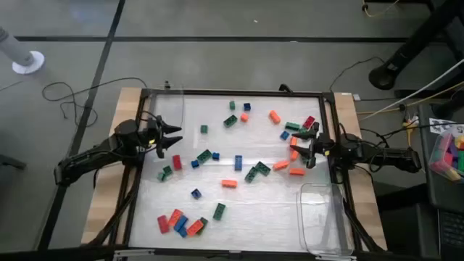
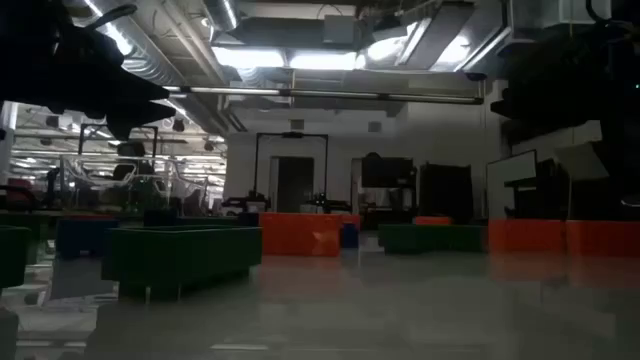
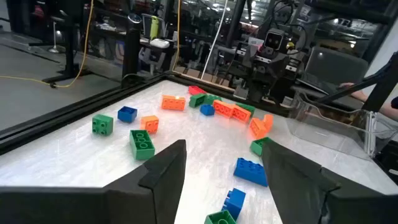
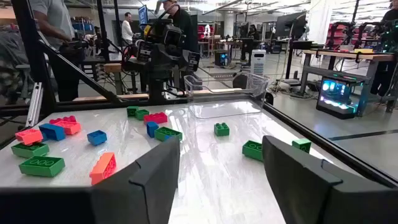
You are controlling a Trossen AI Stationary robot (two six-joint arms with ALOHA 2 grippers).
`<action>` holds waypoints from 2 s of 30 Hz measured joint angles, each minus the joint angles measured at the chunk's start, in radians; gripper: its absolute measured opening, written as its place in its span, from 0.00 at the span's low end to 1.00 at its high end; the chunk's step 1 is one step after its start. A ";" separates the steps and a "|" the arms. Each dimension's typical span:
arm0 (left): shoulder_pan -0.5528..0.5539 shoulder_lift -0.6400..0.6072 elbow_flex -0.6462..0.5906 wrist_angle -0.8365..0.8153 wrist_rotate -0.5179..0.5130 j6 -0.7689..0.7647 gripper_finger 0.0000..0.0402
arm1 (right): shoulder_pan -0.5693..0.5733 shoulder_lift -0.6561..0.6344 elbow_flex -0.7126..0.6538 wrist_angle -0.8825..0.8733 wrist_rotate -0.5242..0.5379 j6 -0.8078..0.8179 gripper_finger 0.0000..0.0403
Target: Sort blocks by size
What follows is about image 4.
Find person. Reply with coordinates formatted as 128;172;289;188
121;11;135;46
28;0;82;102
154;0;200;54
247;24;261;41
369;0;398;98

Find blue lit display screen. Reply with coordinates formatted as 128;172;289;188
137;4;149;26

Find glowing desktop computer case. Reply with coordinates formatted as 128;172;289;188
315;75;365;120

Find large green toy brick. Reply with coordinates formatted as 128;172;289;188
11;142;50;159
241;139;264;162
18;155;67;179
154;126;183;143

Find blue storage bins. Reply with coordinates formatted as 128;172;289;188
70;17;95;35

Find large black monitor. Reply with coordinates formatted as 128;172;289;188
274;11;308;40

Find small green toy brick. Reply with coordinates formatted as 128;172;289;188
134;108;150;121
213;122;231;138
126;105;140;118
291;138;312;154

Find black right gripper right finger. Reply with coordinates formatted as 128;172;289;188
262;134;398;224

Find silver aluminium extrusion bar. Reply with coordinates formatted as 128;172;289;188
25;82;44;128

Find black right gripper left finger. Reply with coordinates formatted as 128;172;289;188
90;136;182;224

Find wooden top workbench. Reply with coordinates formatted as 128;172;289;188
298;49;398;116

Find red storage bins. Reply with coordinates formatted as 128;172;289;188
325;21;358;47
197;24;216;41

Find large blue toy brick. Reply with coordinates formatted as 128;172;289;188
38;123;67;142

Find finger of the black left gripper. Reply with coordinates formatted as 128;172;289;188
136;39;154;63
186;50;201;73

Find small blue toy brick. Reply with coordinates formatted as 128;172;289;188
146;121;160;139
86;129;108;147

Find wooden table side board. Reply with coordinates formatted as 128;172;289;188
73;88;246;103

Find clear plastic bin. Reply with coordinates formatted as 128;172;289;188
183;72;270;121

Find small black computer case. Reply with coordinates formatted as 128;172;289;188
214;49;230;67

